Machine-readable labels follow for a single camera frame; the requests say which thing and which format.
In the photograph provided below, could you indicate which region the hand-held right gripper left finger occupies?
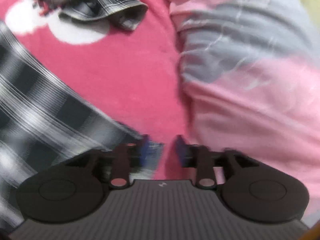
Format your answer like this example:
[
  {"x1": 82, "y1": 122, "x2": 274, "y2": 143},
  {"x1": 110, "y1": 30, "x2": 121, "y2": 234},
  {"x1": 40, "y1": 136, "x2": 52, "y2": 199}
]
[{"x1": 64, "y1": 135, "x2": 150, "y2": 189}]

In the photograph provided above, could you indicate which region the pink grey tie-dye garment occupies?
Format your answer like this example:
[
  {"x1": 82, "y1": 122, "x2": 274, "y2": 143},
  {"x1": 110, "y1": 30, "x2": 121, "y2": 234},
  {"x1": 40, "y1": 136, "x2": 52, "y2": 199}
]
[{"x1": 162, "y1": 0, "x2": 320, "y2": 220}]

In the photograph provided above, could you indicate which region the black white plaid shirt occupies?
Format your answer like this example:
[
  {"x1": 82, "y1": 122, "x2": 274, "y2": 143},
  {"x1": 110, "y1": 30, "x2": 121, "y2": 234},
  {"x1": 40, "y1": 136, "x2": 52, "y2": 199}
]
[{"x1": 0, "y1": 0, "x2": 163, "y2": 233}]

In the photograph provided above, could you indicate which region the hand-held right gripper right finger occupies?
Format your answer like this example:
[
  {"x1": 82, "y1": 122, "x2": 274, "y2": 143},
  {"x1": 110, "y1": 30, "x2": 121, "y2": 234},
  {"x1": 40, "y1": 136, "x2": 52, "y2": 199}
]
[{"x1": 175, "y1": 135, "x2": 259, "y2": 190}]

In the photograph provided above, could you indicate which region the pink floral blanket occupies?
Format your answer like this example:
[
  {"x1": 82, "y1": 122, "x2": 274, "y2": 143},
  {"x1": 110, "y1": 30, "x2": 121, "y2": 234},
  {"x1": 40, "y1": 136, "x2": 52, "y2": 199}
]
[{"x1": 0, "y1": 0, "x2": 193, "y2": 180}]

